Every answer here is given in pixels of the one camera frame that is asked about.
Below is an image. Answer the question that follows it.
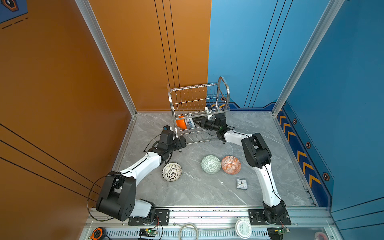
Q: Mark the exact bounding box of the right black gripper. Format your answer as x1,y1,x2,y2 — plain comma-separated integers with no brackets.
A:
192,117,221,133

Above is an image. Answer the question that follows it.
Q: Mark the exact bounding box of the blue white floral bowl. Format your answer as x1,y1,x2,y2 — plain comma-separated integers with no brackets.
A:
185,118,196,129

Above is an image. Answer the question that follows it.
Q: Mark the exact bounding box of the orange bowl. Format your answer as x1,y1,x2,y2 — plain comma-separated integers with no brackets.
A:
176,116,188,130

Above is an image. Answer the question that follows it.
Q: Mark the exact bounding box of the silver wire dish rack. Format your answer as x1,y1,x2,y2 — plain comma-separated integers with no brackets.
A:
167,77,230,145

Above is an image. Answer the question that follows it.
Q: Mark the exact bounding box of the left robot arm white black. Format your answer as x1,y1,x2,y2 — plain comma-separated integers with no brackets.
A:
96,128,187,224

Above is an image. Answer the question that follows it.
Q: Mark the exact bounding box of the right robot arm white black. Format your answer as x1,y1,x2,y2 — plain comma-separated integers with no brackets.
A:
192,114,288,225

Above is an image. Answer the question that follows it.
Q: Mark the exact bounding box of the white black lattice bowl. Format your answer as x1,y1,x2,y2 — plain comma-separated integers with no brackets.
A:
162,163,182,182

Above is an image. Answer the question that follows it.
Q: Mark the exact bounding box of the green patterned bowl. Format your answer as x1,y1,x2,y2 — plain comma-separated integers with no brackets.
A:
201,155,221,175

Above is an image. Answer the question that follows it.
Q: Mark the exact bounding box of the red patterned bowl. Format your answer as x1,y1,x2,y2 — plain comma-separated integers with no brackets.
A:
221,156,242,175

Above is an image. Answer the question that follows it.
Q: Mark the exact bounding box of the small square clock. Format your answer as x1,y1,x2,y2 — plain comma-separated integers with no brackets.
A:
236,179,248,190

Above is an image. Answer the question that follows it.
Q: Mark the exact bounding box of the green circuit board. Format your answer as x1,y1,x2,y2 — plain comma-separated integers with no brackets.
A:
139,229,159,240

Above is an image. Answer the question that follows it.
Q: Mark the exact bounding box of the orange black tape measure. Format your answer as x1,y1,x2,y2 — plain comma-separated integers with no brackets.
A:
90,227,107,240

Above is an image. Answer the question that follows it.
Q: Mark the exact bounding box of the right circuit board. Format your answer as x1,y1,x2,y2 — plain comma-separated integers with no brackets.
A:
275,226,290,235

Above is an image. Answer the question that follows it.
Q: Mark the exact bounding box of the pink round object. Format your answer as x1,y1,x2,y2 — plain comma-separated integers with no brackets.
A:
315,232,329,240

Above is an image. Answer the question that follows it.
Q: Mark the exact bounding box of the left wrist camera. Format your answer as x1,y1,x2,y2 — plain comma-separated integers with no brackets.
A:
163,125,174,132

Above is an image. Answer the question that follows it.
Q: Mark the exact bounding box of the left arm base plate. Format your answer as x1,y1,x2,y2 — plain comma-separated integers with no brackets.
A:
128,209,170,226

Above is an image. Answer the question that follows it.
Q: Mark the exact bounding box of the coiled white cable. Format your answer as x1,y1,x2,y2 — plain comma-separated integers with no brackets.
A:
178,222,199,240

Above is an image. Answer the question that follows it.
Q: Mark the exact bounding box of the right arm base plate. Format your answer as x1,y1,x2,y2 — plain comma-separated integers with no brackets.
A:
248,209,292,226

